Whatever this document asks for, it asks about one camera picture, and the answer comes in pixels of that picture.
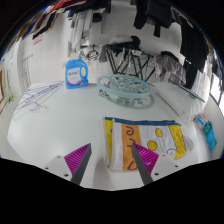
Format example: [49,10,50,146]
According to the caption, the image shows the clothes row by window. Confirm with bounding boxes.
[206,33,224,88]

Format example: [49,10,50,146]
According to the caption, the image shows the dark plastic hangers on rack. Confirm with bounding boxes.
[79,45,101,62]

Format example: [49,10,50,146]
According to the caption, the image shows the black and white clothes pile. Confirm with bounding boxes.
[108,35,142,51]

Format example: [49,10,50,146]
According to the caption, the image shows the white yellow orange patterned towel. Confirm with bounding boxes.
[103,116,195,172]

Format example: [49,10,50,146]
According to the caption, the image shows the hanging white clothes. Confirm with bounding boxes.
[68,9,94,58]

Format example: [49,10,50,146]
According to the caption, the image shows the hanging black clothes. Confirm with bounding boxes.
[176,13,209,89]

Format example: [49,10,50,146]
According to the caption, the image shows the row of colourful hanging clothes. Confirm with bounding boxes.
[13,9,61,41]

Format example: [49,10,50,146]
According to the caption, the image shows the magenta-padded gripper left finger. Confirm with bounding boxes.
[42,143,92,186]

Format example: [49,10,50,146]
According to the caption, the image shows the pink bucket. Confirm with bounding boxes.
[198,113,210,129]

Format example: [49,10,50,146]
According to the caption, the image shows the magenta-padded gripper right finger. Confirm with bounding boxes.
[130,142,184,187]

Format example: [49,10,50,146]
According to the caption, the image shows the black folding drying rack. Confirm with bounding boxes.
[103,43,156,81]

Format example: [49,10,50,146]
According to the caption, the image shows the hanging dark trousers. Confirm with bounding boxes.
[133,0,174,38]

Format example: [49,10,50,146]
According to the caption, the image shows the hanging red garment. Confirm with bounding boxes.
[49,0,88,14]

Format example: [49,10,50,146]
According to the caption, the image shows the white pillow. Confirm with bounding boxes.
[151,81,206,123]

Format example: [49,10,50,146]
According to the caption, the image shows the blue detergent bottle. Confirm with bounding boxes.
[64,53,90,90]

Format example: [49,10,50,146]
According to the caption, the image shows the blue bucket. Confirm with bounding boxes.
[205,129,218,152]

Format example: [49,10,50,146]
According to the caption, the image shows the thin round hoop hanger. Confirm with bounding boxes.
[166,79,206,104]

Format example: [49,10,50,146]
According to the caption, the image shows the teal bucket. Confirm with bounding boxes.
[202,120,214,136]

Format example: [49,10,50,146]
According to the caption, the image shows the grey garment on rack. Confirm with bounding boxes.
[153,53,188,86]

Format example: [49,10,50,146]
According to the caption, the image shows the round pale green peg hanger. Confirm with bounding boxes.
[97,73,154,108]

